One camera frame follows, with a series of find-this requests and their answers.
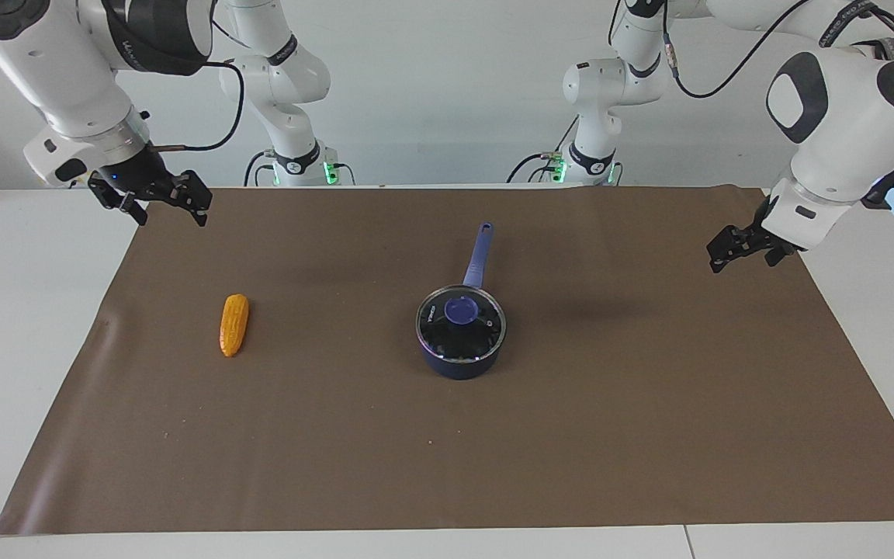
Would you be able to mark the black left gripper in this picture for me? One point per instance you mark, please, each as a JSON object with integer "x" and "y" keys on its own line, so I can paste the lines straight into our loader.
{"x": 769, "y": 233}

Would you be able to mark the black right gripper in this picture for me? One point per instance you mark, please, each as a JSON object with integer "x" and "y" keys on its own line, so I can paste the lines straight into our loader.
{"x": 140, "y": 171}

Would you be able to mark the yellow corn cob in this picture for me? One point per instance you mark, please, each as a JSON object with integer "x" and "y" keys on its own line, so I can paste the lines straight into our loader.
{"x": 233, "y": 326}

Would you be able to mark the glass lid with blue knob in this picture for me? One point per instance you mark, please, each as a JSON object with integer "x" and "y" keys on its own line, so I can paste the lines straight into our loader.
{"x": 462, "y": 310}

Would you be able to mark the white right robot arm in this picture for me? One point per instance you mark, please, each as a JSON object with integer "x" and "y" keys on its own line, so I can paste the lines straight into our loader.
{"x": 51, "y": 70}

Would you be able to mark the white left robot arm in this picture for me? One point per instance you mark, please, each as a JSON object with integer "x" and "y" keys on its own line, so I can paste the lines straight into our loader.
{"x": 858, "y": 132}

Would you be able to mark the brown table mat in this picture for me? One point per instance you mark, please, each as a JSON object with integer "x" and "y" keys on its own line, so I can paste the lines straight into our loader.
{"x": 571, "y": 435}

